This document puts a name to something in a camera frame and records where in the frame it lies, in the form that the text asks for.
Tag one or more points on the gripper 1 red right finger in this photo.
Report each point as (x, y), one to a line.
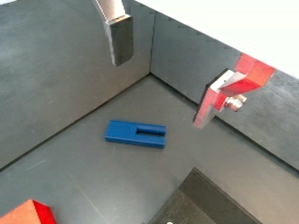
(225, 92)

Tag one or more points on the gripper 1 silver left finger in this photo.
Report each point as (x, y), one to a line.
(119, 29)

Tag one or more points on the blue square-circle two-prong object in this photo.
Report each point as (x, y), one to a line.
(137, 133)

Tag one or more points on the red peg board fixture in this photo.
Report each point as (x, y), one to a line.
(31, 212)

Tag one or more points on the black curved holder stand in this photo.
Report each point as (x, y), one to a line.
(201, 203)

